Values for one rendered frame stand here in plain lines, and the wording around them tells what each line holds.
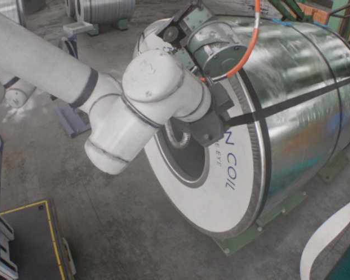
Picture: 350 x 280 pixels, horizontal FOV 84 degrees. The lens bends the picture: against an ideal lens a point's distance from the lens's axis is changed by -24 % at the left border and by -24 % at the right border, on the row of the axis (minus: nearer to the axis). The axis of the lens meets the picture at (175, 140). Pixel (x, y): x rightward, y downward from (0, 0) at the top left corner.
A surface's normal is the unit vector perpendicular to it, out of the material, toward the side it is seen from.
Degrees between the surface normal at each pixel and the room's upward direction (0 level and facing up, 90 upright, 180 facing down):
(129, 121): 63
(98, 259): 0
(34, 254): 0
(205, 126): 49
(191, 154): 10
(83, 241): 0
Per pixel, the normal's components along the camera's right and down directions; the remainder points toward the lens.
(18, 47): 0.67, 0.24
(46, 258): 0.05, -0.76
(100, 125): -0.62, -0.34
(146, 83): -0.40, -0.14
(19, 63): 0.30, 0.73
